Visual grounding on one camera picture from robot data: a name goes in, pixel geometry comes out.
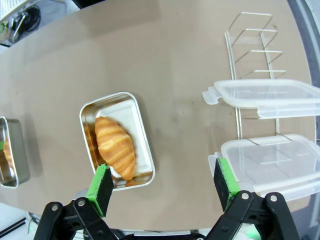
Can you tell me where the steel wire lid rack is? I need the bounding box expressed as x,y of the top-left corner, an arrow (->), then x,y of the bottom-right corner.
224,12 -> 295,176

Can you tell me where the aluminium frame extrusion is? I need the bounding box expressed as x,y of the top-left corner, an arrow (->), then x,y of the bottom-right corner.
0,216 -> 27,236

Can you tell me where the golden croissant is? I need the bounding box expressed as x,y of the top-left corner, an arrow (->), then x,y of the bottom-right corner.
94,116 -> 137,181
2,138 -> 15,176

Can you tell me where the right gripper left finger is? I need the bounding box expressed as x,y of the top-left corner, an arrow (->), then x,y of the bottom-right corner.
33,163 -> 118,240

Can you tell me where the rectangular stainless steel container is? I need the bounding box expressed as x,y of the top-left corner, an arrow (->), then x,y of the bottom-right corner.
79,91 -> 156,192
0,116 -> 31,188

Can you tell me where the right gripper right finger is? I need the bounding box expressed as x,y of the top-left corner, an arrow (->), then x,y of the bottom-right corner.
204,157 -> 300,240

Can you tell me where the clear plastic container lid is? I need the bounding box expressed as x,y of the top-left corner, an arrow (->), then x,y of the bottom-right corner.
201,78 -> 320,120
208,134 -> 320,203

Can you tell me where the black cable bundle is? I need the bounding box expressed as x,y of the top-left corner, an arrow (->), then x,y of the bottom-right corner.
9,4 -> 42,45

